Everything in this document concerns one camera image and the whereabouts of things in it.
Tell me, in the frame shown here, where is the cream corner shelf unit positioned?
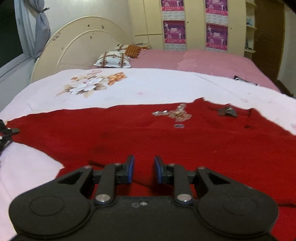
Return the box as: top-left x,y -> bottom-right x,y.
244,1 -> 257,60

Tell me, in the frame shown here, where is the striped small garment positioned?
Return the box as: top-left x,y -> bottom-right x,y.
233,75 -> 258,86

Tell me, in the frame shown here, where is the dark wooden door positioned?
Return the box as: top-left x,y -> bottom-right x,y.
252,1 -> 285,82

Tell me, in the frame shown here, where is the cream bed headboard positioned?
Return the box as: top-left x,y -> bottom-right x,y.
30,16 -> 133,83

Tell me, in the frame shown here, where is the purple poster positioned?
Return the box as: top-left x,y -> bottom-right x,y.
163,20 -> 186,45
206,23 -> 228,52
205,0 -> 228,16
161,0 -> 184,11

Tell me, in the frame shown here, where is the lower right purple poster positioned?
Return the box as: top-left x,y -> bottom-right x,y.
206,23 -> 228,52

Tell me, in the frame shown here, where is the floral white pillow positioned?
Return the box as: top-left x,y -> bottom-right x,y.
93,51 -> 132,68

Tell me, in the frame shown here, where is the lower left purple poster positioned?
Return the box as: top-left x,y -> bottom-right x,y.
163,20 -> 186,45

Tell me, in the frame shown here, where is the upper left purple poster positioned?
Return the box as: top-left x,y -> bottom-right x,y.
161,0 -> 184,11

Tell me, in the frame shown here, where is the pink mattress cover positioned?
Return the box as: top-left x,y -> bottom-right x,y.
92,48 -> 282,93

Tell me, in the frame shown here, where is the red knit sweater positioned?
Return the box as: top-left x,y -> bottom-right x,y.
8,99 -> 295,240

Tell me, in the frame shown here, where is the cream wardrobe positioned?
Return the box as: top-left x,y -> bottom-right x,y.
128,1 -> 246,57

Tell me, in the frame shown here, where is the orange checked pillow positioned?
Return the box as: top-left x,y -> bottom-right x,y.
115,43 -> 151,58

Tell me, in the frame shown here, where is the white floral bed sheet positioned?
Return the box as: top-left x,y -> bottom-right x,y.
1,68 -> 295,240

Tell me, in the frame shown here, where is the grey tied curtain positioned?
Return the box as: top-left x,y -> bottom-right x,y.
29,0 -> 51,61

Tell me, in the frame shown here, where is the upper right purple poster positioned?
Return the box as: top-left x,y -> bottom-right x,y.
205,0 -> 228,16

